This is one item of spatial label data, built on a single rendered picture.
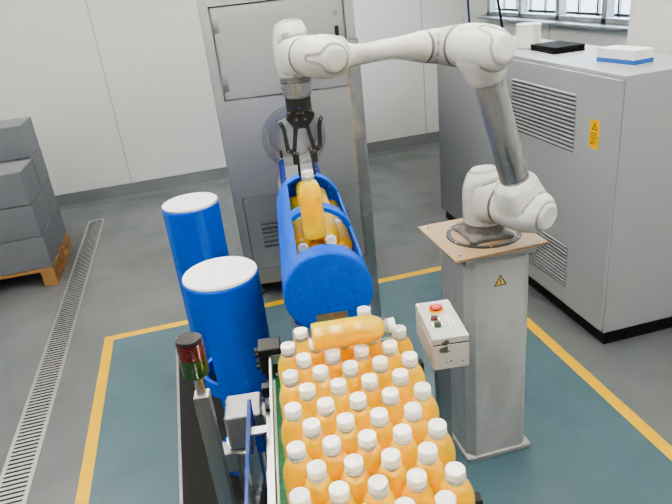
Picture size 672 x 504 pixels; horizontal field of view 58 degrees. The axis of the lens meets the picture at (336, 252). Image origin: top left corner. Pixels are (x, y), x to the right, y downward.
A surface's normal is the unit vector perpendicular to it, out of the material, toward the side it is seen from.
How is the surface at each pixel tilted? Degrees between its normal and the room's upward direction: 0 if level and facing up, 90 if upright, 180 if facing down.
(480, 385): 90
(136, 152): 90
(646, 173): 90
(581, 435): 0
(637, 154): 90
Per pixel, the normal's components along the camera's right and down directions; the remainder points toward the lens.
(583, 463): -0.11, -0.91
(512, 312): 0.25, 0.38
